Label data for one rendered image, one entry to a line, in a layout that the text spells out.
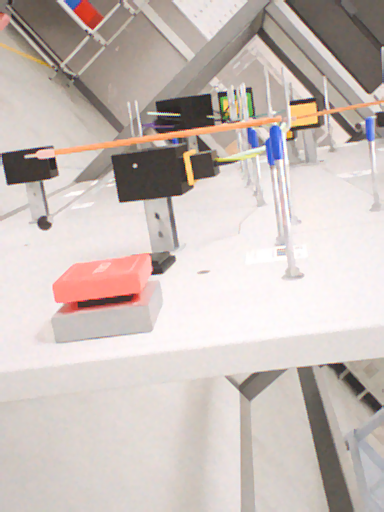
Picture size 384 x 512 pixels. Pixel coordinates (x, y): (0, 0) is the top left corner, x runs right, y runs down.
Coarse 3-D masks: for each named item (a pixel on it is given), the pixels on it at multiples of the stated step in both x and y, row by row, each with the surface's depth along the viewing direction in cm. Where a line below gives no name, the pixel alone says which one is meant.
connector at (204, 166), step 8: (208, 152) 56; (216, 152) 58; (192, 160) 55; (200, 160) 55; (208, 160) 55; (216, 160) 56; (184, 168) 56; (192, 168) 56; (200, 168) 55; (208, 168) 55; (216, 168) 57; (184, 176) 56; (200, 176) 56; (208, 176) 56
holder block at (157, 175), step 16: (176, 144) 57; (112, 160) 56; (128, 160) 56; (144, 160) 56; (160, 160) 55; (176, 160) 55; (128, 176) 56; (144, 176) 56; (160, 176) 56; (176, 176) 55; (128, 192) 57; (144, 192) 56; (160, 192) 56; (176, 192) 56
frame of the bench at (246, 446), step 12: (240, 396) 154; (240, 408) 148; (240, 420) 143; (240, 432) 137; (240, 444) 133; (252, 444) 138; (240, 456) 128; (252, 456) 132; (240, 468) 124; (252, 468) 128; (252, 480) 124; (252, 492) 120; (252, 504) 116
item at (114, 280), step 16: (128, 256) 42; (144, 256) 41; (80, 272) 40; (96, 272) 39; (112, 272) 38; (128, 272) 38; (144, 272) 39; (64, 288) 38; (80, 288) 38; (96, 288) 38; (112, 288) 38; (128, 288) 38; (80, 304) 39; (96, 304) 39
